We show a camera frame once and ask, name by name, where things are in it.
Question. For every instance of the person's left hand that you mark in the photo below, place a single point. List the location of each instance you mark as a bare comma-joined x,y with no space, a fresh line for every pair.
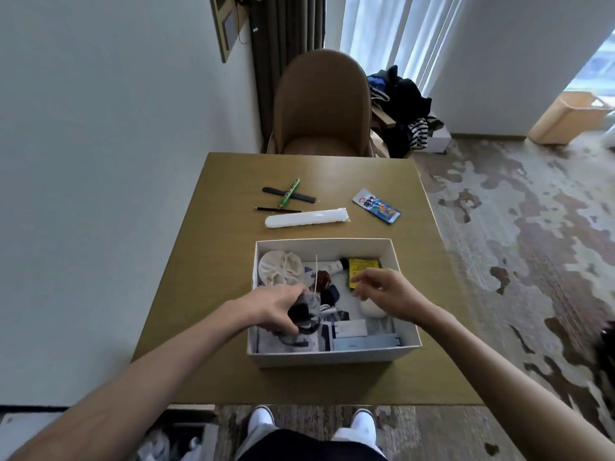
269,307

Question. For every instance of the person's right hand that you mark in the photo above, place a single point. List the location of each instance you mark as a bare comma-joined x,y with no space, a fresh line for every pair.
389,295

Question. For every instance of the person's left fingers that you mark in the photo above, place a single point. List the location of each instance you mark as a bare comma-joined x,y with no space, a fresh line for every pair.
288,317

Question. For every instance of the person's right thumb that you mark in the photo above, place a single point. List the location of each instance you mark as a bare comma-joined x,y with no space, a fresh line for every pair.
364,292

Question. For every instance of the grey and black pouch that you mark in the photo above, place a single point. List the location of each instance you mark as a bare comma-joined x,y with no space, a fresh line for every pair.
307,314

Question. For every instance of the person's left forearm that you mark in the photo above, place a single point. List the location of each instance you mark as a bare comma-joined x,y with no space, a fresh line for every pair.
125,388

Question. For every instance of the person's right forearm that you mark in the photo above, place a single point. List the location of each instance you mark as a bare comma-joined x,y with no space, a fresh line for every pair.
509,393

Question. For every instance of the white oval case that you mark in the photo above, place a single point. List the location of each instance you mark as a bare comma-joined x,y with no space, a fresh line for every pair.
374,308

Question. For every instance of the yellow packet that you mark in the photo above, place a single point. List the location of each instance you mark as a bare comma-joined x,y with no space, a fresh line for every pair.
364,264

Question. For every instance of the dark blue item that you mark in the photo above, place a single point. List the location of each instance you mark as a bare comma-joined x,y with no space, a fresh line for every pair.
330,296

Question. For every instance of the white cardboard box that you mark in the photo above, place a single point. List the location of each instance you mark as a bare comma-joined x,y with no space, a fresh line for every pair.
331,302

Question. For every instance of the white card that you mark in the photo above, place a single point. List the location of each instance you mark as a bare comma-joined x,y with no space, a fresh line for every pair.
350,327

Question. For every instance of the white handheld device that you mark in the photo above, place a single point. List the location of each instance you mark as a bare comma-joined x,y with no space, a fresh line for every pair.
334,267

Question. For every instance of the brown round item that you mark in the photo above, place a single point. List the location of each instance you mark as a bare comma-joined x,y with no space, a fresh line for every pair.
323,279

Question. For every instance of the light blue flat box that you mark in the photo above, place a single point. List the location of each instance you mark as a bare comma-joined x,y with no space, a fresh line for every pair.
365,342

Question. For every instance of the thin white stick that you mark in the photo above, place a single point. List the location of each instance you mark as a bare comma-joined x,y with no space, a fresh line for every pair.
315,273

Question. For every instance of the blue printed packet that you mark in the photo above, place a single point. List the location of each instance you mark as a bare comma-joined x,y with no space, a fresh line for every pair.
376,205

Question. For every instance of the white plastic tube case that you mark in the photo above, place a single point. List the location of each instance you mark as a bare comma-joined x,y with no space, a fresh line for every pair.
307,218

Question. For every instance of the person's left white shoe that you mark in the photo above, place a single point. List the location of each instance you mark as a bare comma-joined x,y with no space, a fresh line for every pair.
259,420

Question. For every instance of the person's white shoe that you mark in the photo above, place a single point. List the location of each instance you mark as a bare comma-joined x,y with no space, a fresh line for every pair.
259,420
363,422

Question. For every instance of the thin black pencil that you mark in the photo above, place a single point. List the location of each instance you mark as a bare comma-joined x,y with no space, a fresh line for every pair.
277,210

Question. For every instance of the black nail file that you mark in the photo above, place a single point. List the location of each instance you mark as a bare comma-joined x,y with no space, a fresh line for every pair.
289,195

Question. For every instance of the green pen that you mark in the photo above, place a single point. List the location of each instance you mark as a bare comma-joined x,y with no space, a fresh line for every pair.
289,192

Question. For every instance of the person's right white shoe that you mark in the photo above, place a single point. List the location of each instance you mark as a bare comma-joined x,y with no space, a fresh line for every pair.
363,422

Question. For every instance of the person's black shorts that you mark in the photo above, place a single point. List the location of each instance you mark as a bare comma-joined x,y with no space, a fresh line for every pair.
312,445

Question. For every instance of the wooden side table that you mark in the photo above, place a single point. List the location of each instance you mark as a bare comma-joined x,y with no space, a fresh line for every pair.
384,120

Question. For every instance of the pile of dark clothes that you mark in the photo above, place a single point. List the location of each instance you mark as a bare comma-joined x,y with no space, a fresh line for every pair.
402,107

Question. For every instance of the brown upholstered chair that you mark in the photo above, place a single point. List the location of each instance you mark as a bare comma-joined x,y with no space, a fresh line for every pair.
321,106

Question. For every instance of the brown curtain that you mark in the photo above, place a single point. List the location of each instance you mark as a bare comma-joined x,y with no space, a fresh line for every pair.
283,47

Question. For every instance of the white sheer curtain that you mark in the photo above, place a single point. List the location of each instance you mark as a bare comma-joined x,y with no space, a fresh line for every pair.
394,33

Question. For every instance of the light wooden bin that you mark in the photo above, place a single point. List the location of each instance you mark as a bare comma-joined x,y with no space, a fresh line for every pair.
567,117

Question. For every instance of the wooden wall panel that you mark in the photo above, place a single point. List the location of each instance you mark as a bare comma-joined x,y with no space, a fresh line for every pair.
226,23

